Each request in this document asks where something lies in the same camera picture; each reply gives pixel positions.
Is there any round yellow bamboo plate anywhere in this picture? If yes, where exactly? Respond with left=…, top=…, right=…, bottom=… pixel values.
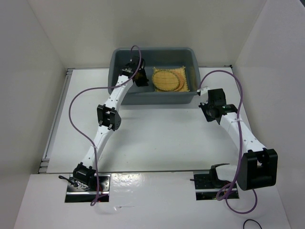
left=152, top=71, right=181, bottom=92

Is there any round orange woven plate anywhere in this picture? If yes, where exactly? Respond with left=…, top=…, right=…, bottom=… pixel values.
left=175, top=69, right=187, bottom=92

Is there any square woven bamboo tray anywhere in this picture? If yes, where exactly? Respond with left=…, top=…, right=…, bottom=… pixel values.
left=153, top=66, right=189, bottom=92

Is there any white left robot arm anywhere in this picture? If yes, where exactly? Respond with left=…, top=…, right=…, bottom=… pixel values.
left=73, top=56, right=148, bottom=191

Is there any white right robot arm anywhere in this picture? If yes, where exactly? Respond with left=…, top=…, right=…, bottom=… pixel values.
left=197, top=87, right=278, bottom=191

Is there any grey plastic bin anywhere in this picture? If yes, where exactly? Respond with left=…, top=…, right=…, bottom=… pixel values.
left=122, top=47, right=201, bottom=105

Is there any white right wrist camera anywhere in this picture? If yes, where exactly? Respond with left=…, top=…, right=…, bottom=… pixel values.
left=197, top=86, right=210, bottom=96

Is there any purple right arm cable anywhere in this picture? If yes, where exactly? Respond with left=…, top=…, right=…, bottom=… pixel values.
left=199, top=69, right=258, bottom=214

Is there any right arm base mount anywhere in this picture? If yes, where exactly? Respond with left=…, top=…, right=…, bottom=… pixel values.
left=190, top=170, right=230, bottom=201

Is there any thin black cable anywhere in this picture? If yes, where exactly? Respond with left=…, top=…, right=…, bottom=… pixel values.
left=243, top=219, right=263, bottom=229

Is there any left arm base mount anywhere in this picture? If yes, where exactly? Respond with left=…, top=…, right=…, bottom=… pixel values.
left=58, top=174, right=111, bottom=203

